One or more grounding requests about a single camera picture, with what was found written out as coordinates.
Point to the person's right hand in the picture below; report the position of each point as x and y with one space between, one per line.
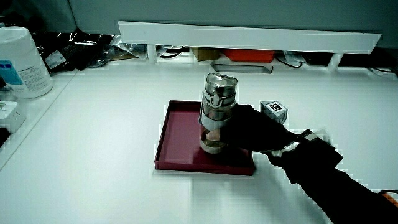
252 130

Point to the clear bottle with steel lid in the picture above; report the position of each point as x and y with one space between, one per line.
217 105

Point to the person's right forearm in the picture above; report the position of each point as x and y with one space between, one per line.
323 174

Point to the grey flat tray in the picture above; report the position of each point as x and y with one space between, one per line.
241 68

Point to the dark red square tray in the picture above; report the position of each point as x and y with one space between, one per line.
180 137

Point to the orange box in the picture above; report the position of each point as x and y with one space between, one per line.
248 55

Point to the brown cardboard box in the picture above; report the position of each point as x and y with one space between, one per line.
205 53

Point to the white raised shelf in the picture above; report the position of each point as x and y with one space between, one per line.
245 37

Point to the clear plastic bag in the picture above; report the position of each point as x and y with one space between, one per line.
129 49

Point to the black plastic bag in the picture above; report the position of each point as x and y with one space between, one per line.
70 51

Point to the small white box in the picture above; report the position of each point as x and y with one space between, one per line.
11 115

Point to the white canister with blue label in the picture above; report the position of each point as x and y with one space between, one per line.
20 62

